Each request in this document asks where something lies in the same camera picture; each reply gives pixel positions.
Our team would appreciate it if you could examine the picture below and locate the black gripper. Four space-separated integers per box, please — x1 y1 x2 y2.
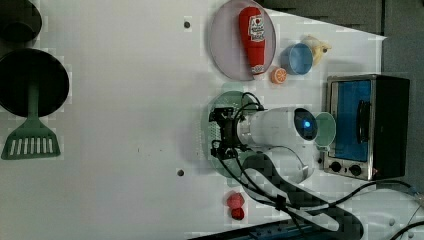
209 107 247 160

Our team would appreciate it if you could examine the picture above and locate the green plastic strainer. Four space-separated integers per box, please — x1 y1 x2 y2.
202 89 264 181

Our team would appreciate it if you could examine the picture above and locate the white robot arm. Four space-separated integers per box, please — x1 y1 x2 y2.
209 103 364 240

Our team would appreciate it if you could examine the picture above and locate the pink strawberry toy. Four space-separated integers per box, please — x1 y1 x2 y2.
226 193 245 209

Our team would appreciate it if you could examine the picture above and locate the red raspberry toy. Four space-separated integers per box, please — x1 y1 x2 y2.
231 208 245 220

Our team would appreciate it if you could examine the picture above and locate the orange slice toy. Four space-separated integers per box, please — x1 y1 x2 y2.
271 68 287 84

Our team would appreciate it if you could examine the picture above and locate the green cup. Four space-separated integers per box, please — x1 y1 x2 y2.
315 112 336 147

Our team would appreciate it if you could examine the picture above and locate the blue bowl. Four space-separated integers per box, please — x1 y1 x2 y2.
280 43 313 75

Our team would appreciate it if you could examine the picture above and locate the grey round plate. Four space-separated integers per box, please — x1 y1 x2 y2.
209 0 276 81

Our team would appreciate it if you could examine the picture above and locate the red ketchup bottle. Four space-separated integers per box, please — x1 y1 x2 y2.
238 7 266 76

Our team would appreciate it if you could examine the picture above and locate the yellow banana toy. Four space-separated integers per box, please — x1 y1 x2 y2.
302 35 332 66

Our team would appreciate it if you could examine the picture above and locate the toaster oven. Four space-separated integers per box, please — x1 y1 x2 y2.
323 74 410 181

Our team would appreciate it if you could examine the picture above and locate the green slotted spatula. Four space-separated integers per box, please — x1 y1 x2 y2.
1 84 61 160

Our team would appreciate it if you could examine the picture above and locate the black round pan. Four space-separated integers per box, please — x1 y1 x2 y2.
0 48 70 117

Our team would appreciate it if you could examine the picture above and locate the black cylinder container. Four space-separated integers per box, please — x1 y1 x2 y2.
0 0 42 43

